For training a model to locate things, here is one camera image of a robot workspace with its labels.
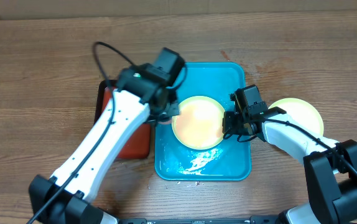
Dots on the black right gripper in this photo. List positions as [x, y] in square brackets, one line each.
[228, 123]

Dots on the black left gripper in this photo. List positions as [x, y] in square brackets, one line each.
[173, 107]

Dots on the yellow plate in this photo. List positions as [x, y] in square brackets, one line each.
[199, 123]
[302, 112]

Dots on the dark hourglass sponge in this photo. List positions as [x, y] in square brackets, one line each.
[165, 121]

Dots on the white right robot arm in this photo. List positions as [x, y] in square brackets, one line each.
[330, 166]

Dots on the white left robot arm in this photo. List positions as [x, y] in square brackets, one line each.
[141, 94]

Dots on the teal plastic tray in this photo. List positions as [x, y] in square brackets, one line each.
[229, 160]

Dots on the red tray with black rim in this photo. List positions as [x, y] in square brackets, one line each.
[138, 145]

